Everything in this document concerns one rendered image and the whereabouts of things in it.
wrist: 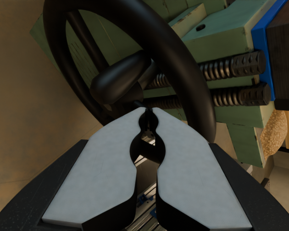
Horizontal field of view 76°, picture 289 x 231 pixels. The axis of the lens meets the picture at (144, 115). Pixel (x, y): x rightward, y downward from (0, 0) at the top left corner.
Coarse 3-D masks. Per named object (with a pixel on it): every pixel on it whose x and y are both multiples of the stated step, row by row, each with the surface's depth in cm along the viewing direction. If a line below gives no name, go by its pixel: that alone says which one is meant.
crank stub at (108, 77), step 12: (120, 60) 15; (132, 60) 15; (144, 60) 15; (108, 72) 14; (120, 72) 14; (132, 72) 14; (96, 84) 13; (108, 84) 13; (120, 84) 14; (132, 84) 15; (96, 96) 14; (108, 96) 13; (120, 96) 14
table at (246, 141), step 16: (192, 0) 29; (208, 0) 28; (224, 0) 26; (192, 16) 27; (176, 32) 25; (240, 128) 40; (256, 128) 39; (240, 144) 44; (256, 144) 40; (240, 160) 48; (256, 160) 44
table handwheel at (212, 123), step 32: (64, 0) 18; (96, 0) 15; (128, 0) 14; (64, 32) 26; (128, 32) 15; (160, 32) 14; (64, 64) 31; (96, 64) 24; (160, 64) 15; (192, 64) 15; (128, 96) 25; (192, 96) 16
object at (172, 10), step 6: (168, 0) 32; (174, 0) 31; (180, 0) 30; (168, 6) 32; (174, 6) 32; (180, 6) 31; (186, 6) 30; (174, 12) 32; (180, 12) 32; (174, 18) 33
